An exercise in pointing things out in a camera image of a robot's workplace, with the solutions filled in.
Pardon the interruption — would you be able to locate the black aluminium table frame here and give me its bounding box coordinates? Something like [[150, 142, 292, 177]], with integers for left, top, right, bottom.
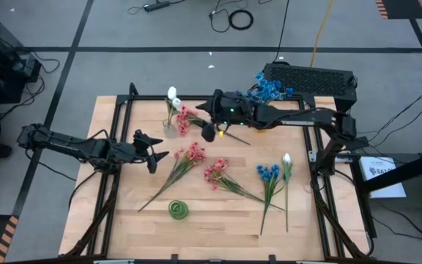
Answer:
[[61, 82, 370, 264]]

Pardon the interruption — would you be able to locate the black side desk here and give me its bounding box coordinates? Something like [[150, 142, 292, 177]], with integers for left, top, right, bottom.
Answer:
[[349, 145, 422, 239]]

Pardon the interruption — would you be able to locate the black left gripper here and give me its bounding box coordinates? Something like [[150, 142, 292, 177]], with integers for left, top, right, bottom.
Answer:
[[119, 132, 171, 175]]

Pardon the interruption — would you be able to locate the pink artificial flower bunch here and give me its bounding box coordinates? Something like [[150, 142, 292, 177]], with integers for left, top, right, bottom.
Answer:
[[203, 158, 285, 212], [137, 142, 207, 213], [175, 105, 252, 146]]

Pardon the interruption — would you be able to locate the black hanging cable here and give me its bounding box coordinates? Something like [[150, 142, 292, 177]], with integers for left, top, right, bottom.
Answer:
[[272, 0, 291, 63]]

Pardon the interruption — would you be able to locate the coiled black cable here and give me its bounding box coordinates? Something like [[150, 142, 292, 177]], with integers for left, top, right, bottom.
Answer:
[[227, 9, 254, 32]]

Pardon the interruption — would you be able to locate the clear ribbed glass vase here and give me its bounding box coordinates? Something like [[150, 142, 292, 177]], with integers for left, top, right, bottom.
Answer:
[[162, 117, 179, 139]]

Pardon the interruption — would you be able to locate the white printed paper sheet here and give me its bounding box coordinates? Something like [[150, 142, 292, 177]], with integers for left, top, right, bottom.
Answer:
[[359, 156, 407, 199]]

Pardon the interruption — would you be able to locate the black power strip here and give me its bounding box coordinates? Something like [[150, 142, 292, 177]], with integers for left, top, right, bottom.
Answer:
[[143, 0, 171, 13]]

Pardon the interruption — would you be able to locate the green patterned glass vase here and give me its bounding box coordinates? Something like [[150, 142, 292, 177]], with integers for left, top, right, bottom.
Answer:
[[167, 199, 190, 221]]

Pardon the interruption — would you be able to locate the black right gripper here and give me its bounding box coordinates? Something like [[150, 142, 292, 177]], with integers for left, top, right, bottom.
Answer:
[[195, 88, 258, 144]]

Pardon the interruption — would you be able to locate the black computer tower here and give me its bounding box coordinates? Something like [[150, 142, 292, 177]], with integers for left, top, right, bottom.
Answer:
[[262, 62, 358, 119]]

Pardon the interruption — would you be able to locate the yellow hanging cable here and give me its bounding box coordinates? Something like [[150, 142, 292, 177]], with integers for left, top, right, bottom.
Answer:
[[309, 0, 335, 69]]

